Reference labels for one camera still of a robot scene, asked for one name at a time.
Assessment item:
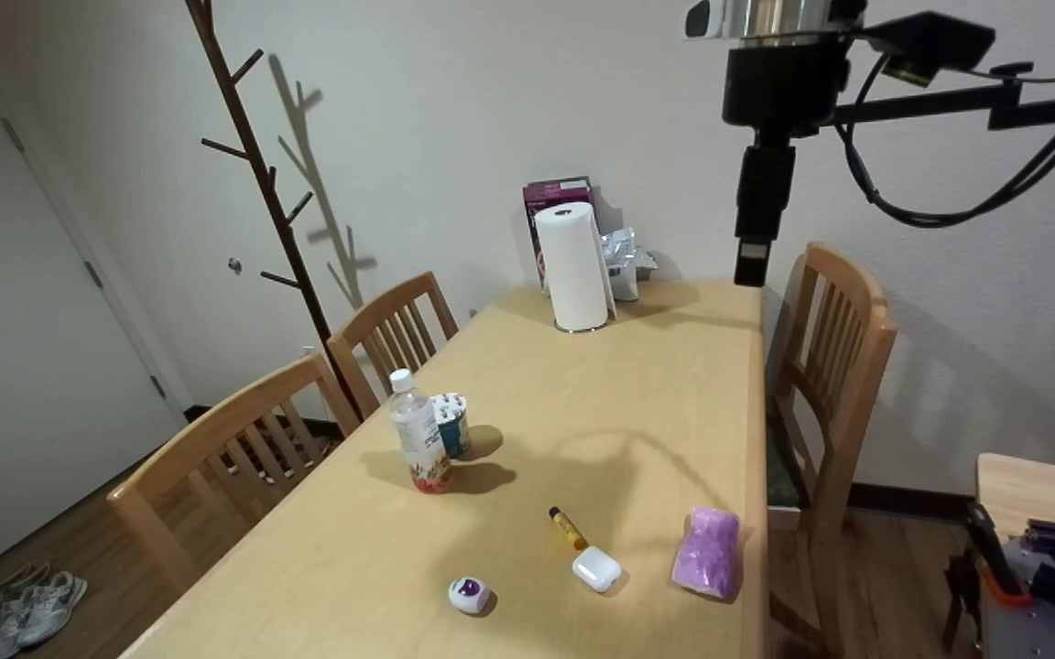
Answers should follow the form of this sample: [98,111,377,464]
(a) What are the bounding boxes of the black orange clamp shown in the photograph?
[943,496,1035,657]

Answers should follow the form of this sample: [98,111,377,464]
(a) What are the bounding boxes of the wooden side table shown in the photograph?
[971,449,1055,659]

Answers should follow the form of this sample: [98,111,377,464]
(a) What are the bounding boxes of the purple package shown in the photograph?
[665,504,748,603]

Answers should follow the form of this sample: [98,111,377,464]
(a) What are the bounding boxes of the small yellow tube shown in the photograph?
[547,503,590,557]

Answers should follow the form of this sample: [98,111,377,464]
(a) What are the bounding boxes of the light wooden chair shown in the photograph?
[101,352,367,598]
[762,240,905,659]
[322,268,466,424]

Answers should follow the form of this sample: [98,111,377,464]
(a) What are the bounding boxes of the clear bottle with white cap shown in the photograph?
[385,366,453,497]

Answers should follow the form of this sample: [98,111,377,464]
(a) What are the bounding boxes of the white paper towel roll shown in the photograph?
[530,198,615,338]

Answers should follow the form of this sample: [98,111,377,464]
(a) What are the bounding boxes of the black stereo camera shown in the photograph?
[856,13,1000,89]

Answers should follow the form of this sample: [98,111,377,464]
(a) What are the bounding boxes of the white blue yogurt cup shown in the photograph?
[430,388,471,464]

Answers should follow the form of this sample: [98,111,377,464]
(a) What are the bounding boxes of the purple box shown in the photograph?
[521,174,612,285]

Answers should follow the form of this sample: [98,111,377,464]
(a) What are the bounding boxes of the crinkled clear plastic wrap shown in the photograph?
[598,225,663,309]

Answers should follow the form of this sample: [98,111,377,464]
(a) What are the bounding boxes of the white door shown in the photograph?
[0,22,194,579]

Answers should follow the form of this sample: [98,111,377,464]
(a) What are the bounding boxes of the black camera cable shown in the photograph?
[831,52,1055,235]

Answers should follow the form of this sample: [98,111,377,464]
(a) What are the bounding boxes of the dark wooden coat rack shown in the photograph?
[182,0,367,424]

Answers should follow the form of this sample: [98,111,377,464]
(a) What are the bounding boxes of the black camera stand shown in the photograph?
[681,0,1055,291]

